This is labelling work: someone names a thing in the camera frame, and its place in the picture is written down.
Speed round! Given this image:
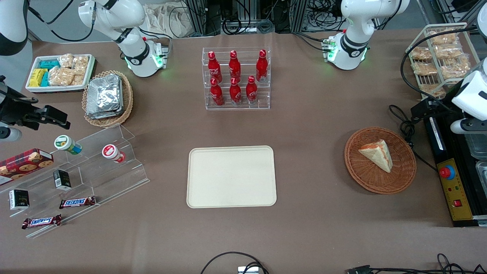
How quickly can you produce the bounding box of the small clear plastic container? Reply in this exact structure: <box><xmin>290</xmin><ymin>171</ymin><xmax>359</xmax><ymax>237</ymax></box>
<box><xmin>476</xmin><ymin>160</ymin><xmax>487</xmax><ymax>187</ymax></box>

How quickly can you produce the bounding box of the clear acrylic bottle rack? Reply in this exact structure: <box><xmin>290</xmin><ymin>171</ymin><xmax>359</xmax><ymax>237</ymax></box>
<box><xmin>202</xmin><ymin>47</ymin><xmax>271</xmax><ymax>111</ymax></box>

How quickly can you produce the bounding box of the yellow snack packet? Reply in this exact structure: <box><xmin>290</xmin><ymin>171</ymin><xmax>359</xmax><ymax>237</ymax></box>
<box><xmin>29</xmin><ymin>68</ymin><xmax>48</xmax><ymax>87</ymax></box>

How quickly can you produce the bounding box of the snickers chocolate bar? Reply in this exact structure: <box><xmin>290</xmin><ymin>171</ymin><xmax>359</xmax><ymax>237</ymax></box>
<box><xmin>59</xmin><ymin>196</ymin><xmax>97</xmax><ymax>209</ymax></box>
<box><xmin>21</xmin><ymin>214</ymin><xmax>62</xmax><ymax>229</ymax></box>

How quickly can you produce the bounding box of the black looped cable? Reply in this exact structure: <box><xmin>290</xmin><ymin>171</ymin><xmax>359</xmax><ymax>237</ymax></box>
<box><xmin>201</xmin><ymin>252</ymin><xmax>269</xmax><ymax>274</ymax></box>

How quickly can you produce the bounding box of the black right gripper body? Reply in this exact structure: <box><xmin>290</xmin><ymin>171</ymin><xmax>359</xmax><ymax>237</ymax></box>
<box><xmin>0</xmin><ymin>86</ymin><xmax>29</xmax><ymax>127</ymax></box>

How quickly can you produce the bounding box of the large clear plastic container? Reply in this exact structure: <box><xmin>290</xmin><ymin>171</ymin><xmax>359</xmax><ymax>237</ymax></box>
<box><xmin>466</xmin><ymin>131</ymin><xmax>487</xmax><ymax>159</ymax></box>

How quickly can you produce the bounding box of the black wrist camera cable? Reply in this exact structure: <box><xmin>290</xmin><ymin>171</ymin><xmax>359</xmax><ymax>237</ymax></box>
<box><xmin>400</xmin><ymin>26</ymin><xmax>481</xmax><ymax>111</ymax></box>

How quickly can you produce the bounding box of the clear acrylic stepped stand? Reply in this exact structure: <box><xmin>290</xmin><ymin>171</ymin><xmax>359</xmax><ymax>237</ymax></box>
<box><xmin>0</xmin><ymin>124</ymin><xmax>150</xmax><ymax>239</ymax></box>

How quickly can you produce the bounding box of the white rectangular snack tray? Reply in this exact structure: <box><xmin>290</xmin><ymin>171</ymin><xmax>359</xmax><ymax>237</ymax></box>
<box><xmin>25</xmin><ymin>54</ymin><xmax>96</xmax><ymax>94</ymax></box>

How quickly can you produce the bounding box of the triangle sandwich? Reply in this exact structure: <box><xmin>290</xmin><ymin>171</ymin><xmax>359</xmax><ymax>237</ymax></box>
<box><xmin>358</xmin><ymin>139</ymin><xmax>393</xmax><ymax>174</ymax></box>

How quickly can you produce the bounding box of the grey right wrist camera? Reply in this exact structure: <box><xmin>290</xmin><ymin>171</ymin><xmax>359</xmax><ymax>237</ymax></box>
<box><xmin>0</xmin><ymin>127</ymin><xmax>22</xmax><ymax>142</ymax></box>

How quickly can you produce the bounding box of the cream plastic tray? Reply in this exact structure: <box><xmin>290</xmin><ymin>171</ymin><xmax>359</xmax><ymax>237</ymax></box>
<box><xmin>186</xmin><ymin>145</ymin><xmax>277</xmax><ymax>209</ymax></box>

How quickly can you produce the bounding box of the aluminium frame rack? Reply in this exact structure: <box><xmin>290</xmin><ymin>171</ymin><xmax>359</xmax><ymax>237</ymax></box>
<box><xmin>185</xmin><ymin>0</ymin><xmax>309</xmax><ymax>37</ymax></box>

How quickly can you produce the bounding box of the red cola bottle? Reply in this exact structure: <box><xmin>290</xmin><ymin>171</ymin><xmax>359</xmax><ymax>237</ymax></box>
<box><xmin>208</xmin><ymin>51</ymin><xmax>222</xmax><ymax>83</ymax></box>
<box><xmin>246</xmin><ymin>76</ymin><xmax>258</xmax><ymax>104</ymax></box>
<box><xmin>256</xmin><ymin>49</ymin><xmax>268</xmax><ymax>83</ymax></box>
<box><xmin>210</xmin><ymin>78</ymin><xmax>224</xmax><ymax>106</ymax></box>
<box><xmin>229</xmin><ymin>77</ymin><xmax>242</xmax><ymax>105</ymax></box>
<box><xmin>229</xmin><ymin>50</ymin><xmax>242</xmax><ymax>83</ymax></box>

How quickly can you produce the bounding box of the red cookie box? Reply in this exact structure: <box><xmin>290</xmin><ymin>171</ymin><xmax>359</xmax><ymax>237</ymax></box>
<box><xmin>0</xmin><ymin>148</ymin><xmax>54</xmax><ymax>186</ymax></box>

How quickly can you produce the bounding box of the small black box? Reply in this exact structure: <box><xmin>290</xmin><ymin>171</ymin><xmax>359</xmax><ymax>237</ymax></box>
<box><xmin>53</xmin><ymin>169</ymin><xmax>72</xmax><ymax>191</ymax></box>
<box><xmin>9</xmin><ymin>189</ymin><xmax>30</xmax><ymax>211</ymax></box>

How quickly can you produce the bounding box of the cream cloth bag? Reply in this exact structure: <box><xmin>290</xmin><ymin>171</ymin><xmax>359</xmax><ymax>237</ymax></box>
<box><xmin>145</xmin><ymin>3</ymin><xmax>191</xmax><ymax>38</ymax></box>

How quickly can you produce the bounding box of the white wire rack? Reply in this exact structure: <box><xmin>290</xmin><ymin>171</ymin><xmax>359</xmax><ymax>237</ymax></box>
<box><xmin>405</xmin><ymin>23</ymin><xmax>481</xmax><ymax>103</ymax></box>

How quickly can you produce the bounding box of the round brown wicker basket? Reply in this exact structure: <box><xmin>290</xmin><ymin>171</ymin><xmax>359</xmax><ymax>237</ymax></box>
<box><xmin>344</xmin><ymin>126</ymin><xmax>417</xmax><ymax>195</ymax></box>

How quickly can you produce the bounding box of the green lid cup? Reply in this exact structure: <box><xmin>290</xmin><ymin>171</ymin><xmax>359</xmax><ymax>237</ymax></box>
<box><xmin>54</xmin><ymin>135</ymin><xmax>83</xmax><ymax>155</ymax></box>

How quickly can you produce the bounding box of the black box with yellow panel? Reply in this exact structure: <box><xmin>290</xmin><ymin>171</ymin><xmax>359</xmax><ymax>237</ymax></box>
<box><xmin>423</xmin><ymin>105</ymin><xmax>487</xmax><ymax>228</ymax></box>

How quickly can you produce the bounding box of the red lid cup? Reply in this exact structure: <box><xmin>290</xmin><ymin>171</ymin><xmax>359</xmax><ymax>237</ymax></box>
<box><xmin>102</xmin><ymin>144</ymin><xmax>126</xmax><ymax>164</ymax></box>

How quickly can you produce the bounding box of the oval light wicker basket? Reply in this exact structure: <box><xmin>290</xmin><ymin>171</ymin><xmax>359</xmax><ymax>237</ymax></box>
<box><xmin>82</xmin><ymin>70</ymin><xmax>134</xmax><ymax>128</ymax></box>

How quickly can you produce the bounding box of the thin black cable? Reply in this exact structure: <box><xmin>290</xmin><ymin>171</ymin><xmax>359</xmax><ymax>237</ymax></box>
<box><xmin>369</xmin><ymin>253</ymin><xmax>487</xmax><ymax>274</ymax></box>

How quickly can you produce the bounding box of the silver foil packet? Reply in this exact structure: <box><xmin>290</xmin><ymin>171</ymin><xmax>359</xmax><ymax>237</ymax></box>
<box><xmin>86</xmin><ymin>76</ymin><xmax>124</xmax><ymax>119</ymax></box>
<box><xmin>87</xmin><ymin>74</ymin><xmax>121</xmax><ymax>115</ymax></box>

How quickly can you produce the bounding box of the clear bag of brown snacks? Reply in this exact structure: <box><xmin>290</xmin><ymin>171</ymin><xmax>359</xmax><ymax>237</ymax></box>
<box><xmin>420</xmin><ymin>84</ymin><xmax>446</xmax><ymax>97</ymax></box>
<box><xmin>428</xmin><ymin>30</ymin><xmax>457</xmax><ymax>45</ymax></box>
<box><xmin>410</xmin><ymin>46</ymin><xmax>433</xmax><ymax>61</ymax></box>
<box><xmin>412</xmin><ymin>62</ymin><xmax>438</xmax><ymax>76</ymax></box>
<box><xmin>439</xmin><ymin>57</ymin><xmax>472</xmax><ymax>78</ymax></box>
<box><xmin>435</xmin><ymin>45</ymin><xmax>463</xmax><ymax>59</ymax></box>

